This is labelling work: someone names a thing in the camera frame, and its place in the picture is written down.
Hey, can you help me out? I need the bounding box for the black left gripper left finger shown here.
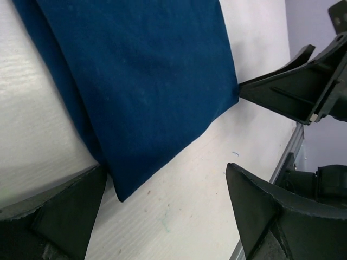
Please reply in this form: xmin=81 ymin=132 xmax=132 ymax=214
xmin=1 ymin=165 xmax=106 ymax=259

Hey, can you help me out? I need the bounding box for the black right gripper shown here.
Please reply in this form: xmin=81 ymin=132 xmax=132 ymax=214
xmin=240 ymin=1 xmax=346 ymax=125

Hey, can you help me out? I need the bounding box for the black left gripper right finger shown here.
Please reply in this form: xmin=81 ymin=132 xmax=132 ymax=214
xmin=226 ymin=163 xmax=346 ymax=259

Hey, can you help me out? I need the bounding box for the navy blue printed t-shirt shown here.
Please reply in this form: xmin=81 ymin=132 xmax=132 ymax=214
xmin=14 ymin=1 xmax=239 ymax=201

